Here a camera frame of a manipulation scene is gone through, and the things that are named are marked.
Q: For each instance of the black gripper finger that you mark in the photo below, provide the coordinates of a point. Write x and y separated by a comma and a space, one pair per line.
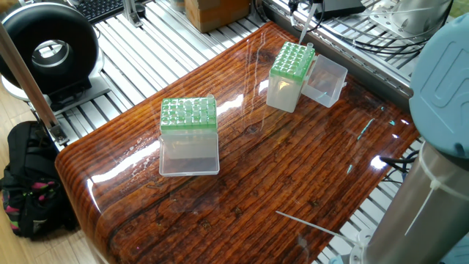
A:
294, 4
309, 4

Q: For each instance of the clear pipette box green rack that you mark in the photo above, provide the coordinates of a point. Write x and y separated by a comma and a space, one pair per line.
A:
189, 136
289, 73

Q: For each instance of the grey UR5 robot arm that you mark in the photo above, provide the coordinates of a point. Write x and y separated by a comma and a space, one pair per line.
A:
440, 73

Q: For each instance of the cardboard box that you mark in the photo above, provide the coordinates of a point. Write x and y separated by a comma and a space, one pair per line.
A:
220, 15

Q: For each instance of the black keyboard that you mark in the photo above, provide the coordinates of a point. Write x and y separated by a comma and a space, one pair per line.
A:
99, 9

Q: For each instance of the thin white plastic strip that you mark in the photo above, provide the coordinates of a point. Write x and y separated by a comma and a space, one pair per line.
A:
308, 221

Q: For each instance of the brown wooden pole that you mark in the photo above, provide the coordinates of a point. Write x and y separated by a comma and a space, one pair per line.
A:
29, 88

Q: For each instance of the black backpack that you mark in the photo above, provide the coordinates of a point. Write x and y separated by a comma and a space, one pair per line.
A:
33, 183

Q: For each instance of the silver metal bracket post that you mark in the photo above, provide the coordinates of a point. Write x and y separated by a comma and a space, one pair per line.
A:
135, 11

